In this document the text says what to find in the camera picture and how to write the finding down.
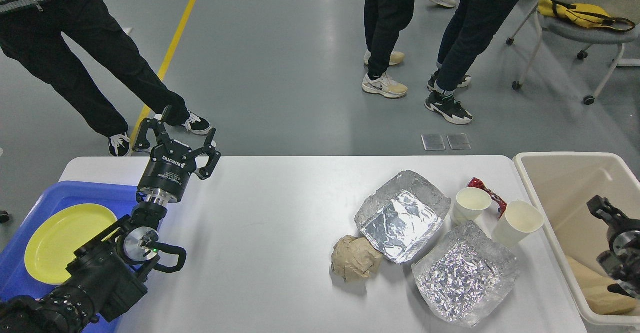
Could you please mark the metal floor plate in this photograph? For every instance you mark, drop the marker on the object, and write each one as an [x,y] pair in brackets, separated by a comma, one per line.
[459,141]
[433,142]

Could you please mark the person in dark jeans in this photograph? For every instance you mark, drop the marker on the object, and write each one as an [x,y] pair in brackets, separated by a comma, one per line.
[468,35]

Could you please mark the red snack wrapper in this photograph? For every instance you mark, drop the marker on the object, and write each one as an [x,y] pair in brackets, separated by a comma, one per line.
[502,204]

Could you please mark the yellow bag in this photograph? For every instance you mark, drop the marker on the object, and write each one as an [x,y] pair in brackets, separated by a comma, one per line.
[585,15]

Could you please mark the crumpled brown paper ball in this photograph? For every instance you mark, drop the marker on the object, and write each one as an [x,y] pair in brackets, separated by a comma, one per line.
[355,258]

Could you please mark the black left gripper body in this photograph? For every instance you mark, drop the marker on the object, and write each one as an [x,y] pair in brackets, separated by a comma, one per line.
[167,174]

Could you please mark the yellow plate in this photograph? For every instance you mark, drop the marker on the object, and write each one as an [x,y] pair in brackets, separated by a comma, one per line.
[51,248]

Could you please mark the blue plastic tray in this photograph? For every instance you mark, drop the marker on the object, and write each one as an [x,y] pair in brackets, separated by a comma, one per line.
[15,280]

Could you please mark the left metal floor plate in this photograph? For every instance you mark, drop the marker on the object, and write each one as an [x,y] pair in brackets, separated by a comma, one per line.
[433,142]

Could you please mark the aluminium foil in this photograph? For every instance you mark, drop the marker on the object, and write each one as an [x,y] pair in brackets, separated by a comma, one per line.
[466,276]

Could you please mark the right metal floor plate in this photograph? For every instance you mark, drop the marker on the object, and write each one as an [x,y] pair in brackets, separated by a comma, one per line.
[459,141]

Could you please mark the white paper cup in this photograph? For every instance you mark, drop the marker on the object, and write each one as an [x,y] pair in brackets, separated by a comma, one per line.
[469,204]

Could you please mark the white paper bowl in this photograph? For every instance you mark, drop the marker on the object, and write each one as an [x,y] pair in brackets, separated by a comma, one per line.
[519,220]

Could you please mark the aluminium foil tray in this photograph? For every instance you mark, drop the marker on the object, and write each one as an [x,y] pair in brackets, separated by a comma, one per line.
[401,217]

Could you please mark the beige plastic bin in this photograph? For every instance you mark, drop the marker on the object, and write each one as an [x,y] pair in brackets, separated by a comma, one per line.
[560,184]

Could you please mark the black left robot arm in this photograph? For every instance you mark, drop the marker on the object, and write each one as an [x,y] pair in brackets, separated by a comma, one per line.
[108,274]

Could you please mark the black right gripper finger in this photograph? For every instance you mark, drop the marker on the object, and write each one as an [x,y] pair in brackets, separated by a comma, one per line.
[625,289]
[602,209]

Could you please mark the person in beige sneakers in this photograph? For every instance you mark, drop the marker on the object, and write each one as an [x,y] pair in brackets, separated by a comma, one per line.
[384,20]

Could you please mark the grey chair on wheels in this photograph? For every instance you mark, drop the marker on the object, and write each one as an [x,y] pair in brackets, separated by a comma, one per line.
[572,32]

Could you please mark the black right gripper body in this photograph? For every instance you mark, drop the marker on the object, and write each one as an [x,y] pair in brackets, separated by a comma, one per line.
[621,260]

